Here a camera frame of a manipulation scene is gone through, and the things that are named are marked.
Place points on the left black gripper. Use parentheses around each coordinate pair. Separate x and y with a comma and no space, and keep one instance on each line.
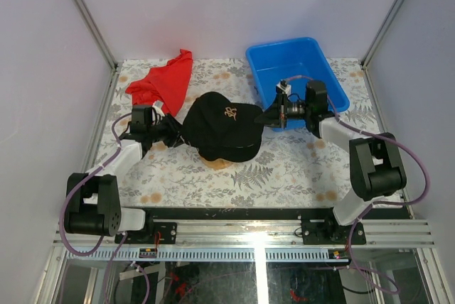
(176,128)

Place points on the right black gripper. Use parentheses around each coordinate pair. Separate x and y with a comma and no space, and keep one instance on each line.
(272,116)

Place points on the black cap pink logo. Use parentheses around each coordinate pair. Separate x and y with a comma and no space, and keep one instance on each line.
(231,154)

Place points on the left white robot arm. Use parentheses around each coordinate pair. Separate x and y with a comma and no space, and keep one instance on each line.
(92,205)

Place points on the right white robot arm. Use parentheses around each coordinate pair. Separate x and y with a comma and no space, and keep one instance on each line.
(376,168)

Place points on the wooden hat stand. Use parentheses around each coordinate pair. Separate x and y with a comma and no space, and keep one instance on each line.
(217,164)

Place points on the red cloth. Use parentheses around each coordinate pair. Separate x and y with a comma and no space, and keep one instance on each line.
(167,84)

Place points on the floral table mat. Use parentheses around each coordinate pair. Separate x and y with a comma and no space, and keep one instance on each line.
(292,168)

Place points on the blue plastic bin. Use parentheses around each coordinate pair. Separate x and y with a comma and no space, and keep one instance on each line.
(298,66)

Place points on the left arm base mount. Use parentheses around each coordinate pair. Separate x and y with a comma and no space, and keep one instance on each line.
(154,232)

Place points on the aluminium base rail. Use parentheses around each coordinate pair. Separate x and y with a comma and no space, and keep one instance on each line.
(379,233)

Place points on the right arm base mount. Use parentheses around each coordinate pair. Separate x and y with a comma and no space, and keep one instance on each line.
(326,230)

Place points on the left aluminium frame post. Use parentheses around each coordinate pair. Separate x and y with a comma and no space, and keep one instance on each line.
(94,31)

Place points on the aluminium frame post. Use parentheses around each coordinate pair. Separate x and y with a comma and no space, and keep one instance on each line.
(94,31)
(381,33)

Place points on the right aluminium frame post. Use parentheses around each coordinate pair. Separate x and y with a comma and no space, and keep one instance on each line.
(381,33)

